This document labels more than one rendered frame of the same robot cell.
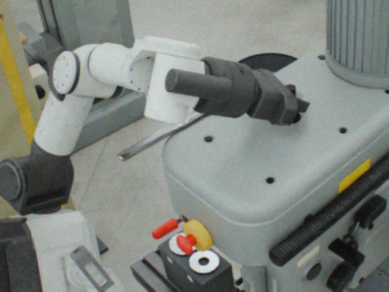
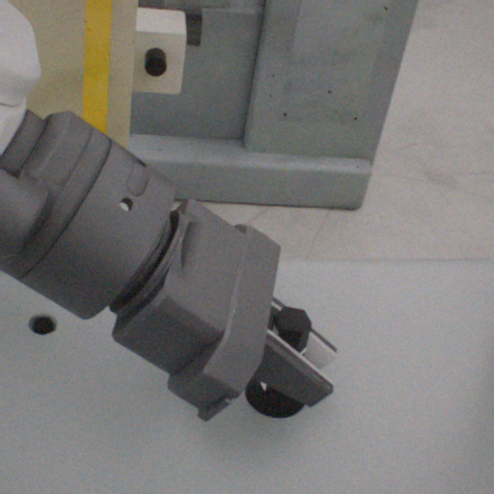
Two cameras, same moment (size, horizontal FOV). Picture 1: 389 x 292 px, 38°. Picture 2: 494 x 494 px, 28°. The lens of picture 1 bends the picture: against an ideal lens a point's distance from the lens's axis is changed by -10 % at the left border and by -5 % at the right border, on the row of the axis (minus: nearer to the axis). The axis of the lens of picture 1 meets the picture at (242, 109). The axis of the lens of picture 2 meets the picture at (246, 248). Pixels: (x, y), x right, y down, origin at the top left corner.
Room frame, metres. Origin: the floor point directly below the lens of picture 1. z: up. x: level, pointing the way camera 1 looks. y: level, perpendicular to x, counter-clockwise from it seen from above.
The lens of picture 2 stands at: (0.45, -0.21, 2.34)
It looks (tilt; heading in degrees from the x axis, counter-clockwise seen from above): 41 degrees down; 25
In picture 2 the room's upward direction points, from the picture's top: 10 degrees clockwise
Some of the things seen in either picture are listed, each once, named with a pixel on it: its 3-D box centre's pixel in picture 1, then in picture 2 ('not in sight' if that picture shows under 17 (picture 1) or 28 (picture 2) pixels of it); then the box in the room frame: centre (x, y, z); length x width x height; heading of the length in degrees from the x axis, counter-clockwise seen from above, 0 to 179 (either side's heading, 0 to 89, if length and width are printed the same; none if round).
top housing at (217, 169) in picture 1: (295, 147); (279, 470); (0.83, -0.09, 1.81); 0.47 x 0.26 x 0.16; 131
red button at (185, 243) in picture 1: (187, 242); not in sight; (0.65, 0.11, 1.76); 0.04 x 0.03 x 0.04; 41
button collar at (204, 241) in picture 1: (197, 236); not in sight; (0.67, 0.09, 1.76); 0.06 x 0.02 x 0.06; 41
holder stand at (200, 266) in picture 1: (197, 271); not in sight; (1.13, 0.18, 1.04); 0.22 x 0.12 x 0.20; 40
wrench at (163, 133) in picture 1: (175, 125); not in sight; (0.81, 0.12, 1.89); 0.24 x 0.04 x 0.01; 129
